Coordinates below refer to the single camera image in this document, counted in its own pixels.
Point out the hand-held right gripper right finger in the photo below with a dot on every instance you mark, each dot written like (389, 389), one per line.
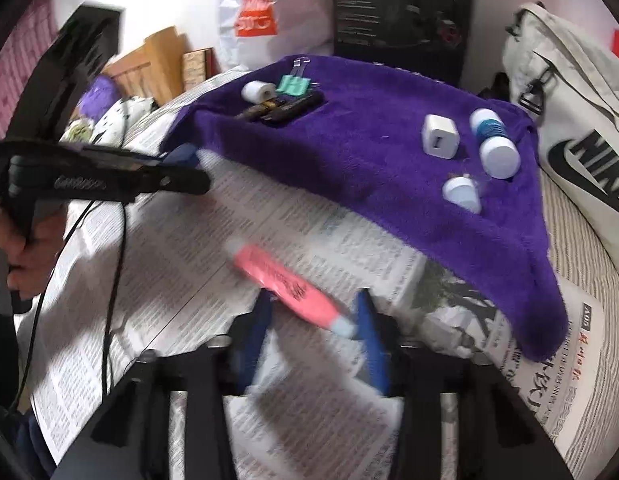
(372, 340)

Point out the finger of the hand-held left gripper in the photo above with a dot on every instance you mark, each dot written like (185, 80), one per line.
(179, 182)
(182, 155)

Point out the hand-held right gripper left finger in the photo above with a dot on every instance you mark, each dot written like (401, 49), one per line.
(254, 340)

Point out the pink tube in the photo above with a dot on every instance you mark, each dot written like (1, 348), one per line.
(284, 285)

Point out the white bottle with blue label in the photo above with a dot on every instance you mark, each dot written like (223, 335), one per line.
(494, 140)

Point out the person's left hand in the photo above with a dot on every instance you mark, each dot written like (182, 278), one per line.
(36, 260)

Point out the white floral cloth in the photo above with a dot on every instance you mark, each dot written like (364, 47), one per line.
(114, 115)

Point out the newspaper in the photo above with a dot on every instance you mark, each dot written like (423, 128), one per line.
(164, 260)

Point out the purple plush cloth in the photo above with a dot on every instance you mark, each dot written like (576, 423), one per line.
(101, 97)

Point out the black and gold tube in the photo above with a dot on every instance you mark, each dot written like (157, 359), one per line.
(254, 109)

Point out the patterned wooden board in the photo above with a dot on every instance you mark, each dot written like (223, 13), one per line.
(198, 67)

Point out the white tape roll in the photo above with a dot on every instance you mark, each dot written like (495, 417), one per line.
(257, 91)

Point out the green binder clip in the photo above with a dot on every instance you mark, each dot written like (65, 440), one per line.
(284, 85)
(300, 87)

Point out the white plastic bag red print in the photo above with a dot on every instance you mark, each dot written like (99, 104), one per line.
(269, 10)

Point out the small white capped bottle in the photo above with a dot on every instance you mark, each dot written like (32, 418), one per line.
(462, 192)

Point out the purple towel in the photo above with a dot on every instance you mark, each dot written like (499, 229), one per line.
(389, 160)

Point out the person's dark clothing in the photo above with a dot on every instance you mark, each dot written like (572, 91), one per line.
(1, 360)

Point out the white charger cube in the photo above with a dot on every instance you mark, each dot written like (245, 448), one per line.
(441, 135)

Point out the black headset box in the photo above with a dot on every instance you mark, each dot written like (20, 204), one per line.
(404, 10)

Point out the white bag with black logo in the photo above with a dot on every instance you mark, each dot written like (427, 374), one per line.
(579, 110)

